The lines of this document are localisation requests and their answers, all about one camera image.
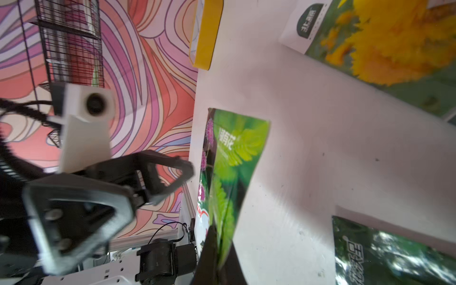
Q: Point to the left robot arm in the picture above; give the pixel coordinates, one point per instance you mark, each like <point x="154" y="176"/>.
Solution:
<point x="15" y="174"/>

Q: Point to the dark green melon seed packet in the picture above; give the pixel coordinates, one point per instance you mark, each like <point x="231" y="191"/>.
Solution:
<point x="368" y="256"/>

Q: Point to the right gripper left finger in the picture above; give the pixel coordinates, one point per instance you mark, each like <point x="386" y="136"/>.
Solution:
<point x="71" y="217"/>

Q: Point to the yellow square clock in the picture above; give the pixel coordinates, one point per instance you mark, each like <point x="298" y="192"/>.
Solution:
<point x="204" y="34"/>

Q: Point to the green mimosa seed packet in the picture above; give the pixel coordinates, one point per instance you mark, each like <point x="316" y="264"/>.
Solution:
<point x="232" y="147"/>

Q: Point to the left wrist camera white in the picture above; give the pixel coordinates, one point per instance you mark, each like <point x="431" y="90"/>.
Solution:
<point x="84" y="113"/>

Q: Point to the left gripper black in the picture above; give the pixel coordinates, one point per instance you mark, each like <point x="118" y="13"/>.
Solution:
<point x="147" y="175"/>

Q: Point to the yellow sunflower seed packet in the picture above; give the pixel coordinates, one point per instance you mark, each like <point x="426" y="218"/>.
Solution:
<point x="404" y="48"/>

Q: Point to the left black wire basket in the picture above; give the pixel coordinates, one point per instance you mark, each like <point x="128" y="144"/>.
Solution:
<point x="71" y="40"/>

